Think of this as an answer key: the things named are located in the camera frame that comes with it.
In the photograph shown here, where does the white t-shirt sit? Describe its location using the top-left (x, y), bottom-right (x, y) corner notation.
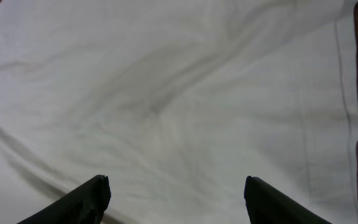
top-left (0, 0), bottom-right (358, 223)

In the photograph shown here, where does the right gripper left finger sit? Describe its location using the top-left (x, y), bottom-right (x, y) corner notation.
top-left (18, 175), bottom-right (111, 224)

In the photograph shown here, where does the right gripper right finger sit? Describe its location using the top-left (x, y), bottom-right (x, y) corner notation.
top-left (244, 176), bottom-right (330, 224)

